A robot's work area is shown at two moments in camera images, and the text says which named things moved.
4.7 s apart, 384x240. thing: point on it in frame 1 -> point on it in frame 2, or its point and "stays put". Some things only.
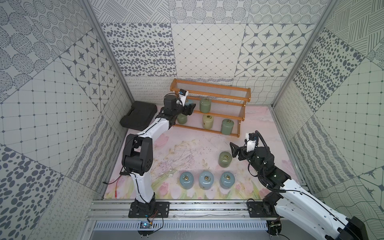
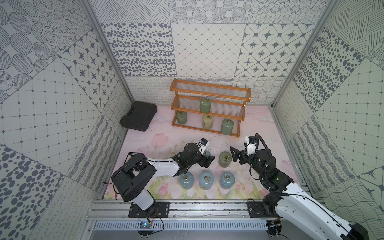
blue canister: (186, 180) stays put
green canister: (205, 105) stays put
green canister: (182, 119) stays put
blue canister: (227, 180) stays put
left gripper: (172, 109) -> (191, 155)
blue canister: (189, 101) -> (206, 154)
